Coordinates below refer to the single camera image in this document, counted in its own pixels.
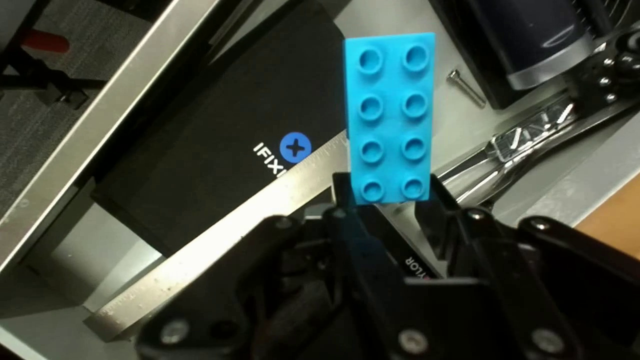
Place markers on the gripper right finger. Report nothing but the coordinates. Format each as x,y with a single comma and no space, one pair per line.
560,280

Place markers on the silver metal pliers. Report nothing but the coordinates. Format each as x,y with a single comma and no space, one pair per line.
520,145

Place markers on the black box with blue logo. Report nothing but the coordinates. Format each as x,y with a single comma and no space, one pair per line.
215,135

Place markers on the silver screw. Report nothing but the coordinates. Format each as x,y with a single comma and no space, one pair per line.
466,88

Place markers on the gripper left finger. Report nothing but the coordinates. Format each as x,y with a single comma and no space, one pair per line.
260,280

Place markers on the blue toy building block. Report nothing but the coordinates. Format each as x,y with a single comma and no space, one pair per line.
390,115

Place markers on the dark blue cylindrical container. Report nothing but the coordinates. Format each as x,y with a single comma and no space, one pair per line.
530,35

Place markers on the metal ruler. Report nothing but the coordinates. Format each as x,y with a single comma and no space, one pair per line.
210,250

